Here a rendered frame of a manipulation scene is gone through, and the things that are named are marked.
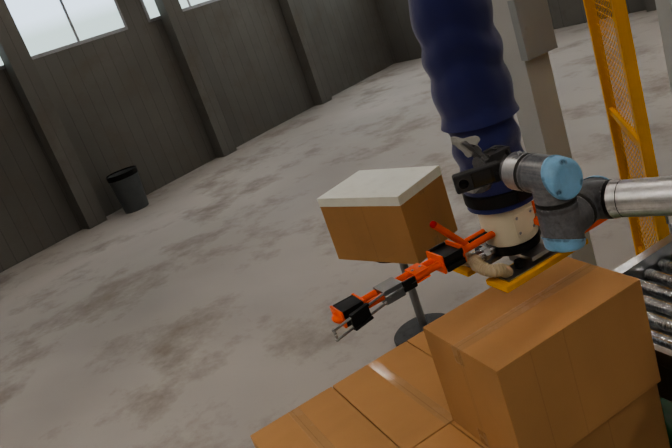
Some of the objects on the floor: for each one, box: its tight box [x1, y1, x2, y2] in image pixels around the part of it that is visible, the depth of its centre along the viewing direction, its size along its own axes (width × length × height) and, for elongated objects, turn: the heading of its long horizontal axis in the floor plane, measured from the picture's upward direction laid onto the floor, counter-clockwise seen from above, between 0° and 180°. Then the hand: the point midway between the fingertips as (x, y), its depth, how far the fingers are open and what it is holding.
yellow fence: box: [571, 0, 670, 255], centre depth 328 cm, size 87×10×210 cm, turn 34°
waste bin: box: [106, 166, 149, 214], centre depth 976 cm, size 46×46×60 cm
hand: (456, 165), depth 170 cm, fingers open, 14 cm apart
